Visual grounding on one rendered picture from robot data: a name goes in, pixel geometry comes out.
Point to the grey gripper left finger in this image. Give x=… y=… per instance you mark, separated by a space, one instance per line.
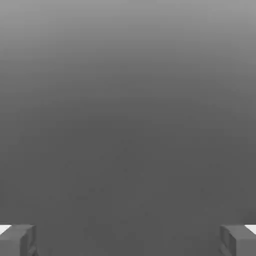
x=14 y=242

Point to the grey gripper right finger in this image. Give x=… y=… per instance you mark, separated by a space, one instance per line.
x=241 y=243

